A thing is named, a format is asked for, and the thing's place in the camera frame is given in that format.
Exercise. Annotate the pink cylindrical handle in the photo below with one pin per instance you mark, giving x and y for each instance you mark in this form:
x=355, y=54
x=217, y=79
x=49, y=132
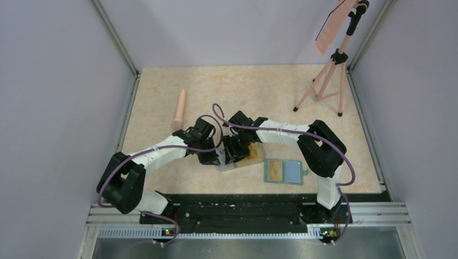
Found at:
x=177, y=123

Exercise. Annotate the pink flat panel on tripod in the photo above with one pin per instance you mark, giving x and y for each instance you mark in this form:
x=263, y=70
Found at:
x=333, y=25

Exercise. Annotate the pink tripod stand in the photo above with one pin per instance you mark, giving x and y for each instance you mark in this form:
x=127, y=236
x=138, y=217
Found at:
x=338, y=58

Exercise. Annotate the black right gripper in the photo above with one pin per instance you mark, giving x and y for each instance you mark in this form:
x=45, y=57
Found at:
x=233, y=154

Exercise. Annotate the clear plastic card box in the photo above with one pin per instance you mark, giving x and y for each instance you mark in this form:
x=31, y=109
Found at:
x=226, y=166

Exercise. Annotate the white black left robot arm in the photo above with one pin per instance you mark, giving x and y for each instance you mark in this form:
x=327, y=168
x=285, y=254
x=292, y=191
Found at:
x=122, y=183

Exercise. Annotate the grey slotted cable duct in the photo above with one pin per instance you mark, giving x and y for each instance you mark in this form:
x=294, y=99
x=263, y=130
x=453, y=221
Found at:
x=159, y=233

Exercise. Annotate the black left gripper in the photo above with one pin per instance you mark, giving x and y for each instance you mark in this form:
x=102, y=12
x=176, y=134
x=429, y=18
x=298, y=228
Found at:
x=211, y=159

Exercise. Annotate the gold VIP credit card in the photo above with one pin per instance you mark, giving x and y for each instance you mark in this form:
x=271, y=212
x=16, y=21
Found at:
x=256, y=151

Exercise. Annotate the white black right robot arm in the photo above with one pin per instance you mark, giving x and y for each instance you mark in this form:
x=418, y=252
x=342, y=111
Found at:
x=322, y=150

